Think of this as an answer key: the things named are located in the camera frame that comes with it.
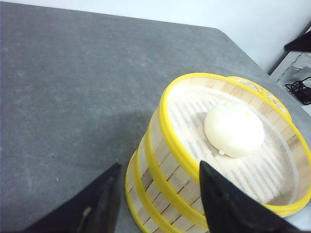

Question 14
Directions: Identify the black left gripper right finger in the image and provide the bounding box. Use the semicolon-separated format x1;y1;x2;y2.
199;161;304;233

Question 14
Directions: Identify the woven bamboo steamer lid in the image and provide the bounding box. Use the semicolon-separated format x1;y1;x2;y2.
228;76;292;121

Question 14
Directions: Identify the single white bun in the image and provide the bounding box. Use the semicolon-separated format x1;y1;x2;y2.
204;103;265;158

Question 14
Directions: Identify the front bamboo steamer drawer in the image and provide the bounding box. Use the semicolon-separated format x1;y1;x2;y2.
124;150;185;233

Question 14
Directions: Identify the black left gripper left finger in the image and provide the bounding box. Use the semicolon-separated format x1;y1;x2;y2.
23;163;121;233

